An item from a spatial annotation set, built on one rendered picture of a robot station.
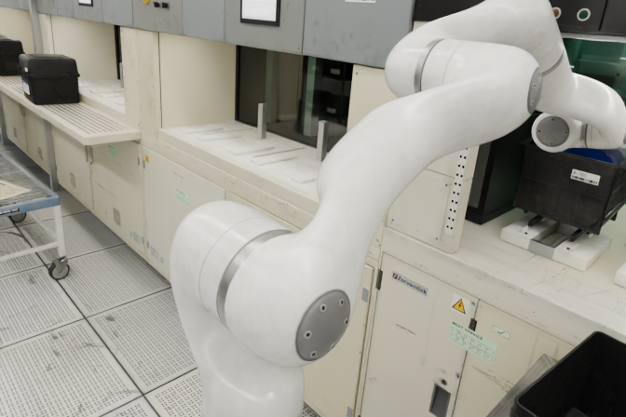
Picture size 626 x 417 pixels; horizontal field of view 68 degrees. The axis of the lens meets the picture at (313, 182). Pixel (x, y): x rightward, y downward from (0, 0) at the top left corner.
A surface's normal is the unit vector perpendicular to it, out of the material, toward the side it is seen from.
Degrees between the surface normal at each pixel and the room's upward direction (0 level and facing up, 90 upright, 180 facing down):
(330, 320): 83
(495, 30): 109
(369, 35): 90
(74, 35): 90
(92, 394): 0
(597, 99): 61
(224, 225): 25
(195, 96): 90
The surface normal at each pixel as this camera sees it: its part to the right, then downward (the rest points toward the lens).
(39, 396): 0.07, -0.94
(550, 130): -0.67, 0.19
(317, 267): 0.30, -0.47
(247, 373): 0.06, -0.65
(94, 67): 0.69, 0.29
